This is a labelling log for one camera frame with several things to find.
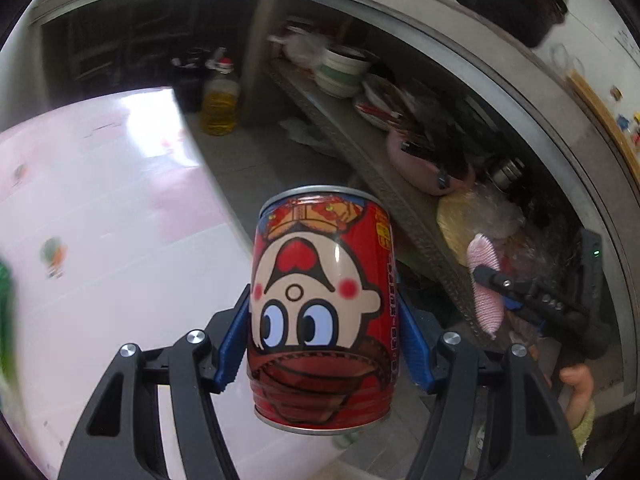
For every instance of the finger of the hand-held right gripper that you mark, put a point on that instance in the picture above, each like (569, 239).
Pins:
(505, 282)
(512, 305)

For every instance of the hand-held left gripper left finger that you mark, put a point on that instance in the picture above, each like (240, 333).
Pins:
(232, 355)

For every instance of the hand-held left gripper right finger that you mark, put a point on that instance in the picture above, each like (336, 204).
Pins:
(415, 345)

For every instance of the pink striped cloth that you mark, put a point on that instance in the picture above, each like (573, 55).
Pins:
(487, 305)

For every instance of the red cartoon drink can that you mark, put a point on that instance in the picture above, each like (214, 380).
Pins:
(320, 270)

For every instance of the person's right forearm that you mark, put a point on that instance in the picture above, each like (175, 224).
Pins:
(587, 430)

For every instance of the person's right hand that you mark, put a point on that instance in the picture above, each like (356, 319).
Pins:
(577, 382)

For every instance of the steel pot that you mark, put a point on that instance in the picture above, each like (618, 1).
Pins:
(506, 172)

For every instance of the pink plastic basin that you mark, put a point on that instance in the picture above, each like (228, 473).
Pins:
(415, 170)

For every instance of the metal storage shelf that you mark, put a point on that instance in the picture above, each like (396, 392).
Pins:
(380, 175)

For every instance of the pink printed tablecloth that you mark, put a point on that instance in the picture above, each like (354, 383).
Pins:
(110, 240)

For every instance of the plate with red chopsticks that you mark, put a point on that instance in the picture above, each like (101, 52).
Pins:
(380, 102)

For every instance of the green bottle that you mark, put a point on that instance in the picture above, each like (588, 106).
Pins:
(5, 320)

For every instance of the yellow cooking oil bottle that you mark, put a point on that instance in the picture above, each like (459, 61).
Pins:
(219, 105)

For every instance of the white green bowl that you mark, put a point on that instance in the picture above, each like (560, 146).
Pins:
(342, 72)

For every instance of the black jug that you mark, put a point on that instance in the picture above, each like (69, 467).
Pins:
(190, 80)

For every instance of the white plastic bag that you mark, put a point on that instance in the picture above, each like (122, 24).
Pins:
(300, 47)

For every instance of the grey kitchen counter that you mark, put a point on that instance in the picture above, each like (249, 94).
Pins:
(350, 5)

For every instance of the wooden wall strip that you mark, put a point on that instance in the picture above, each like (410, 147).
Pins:
(600, 115)

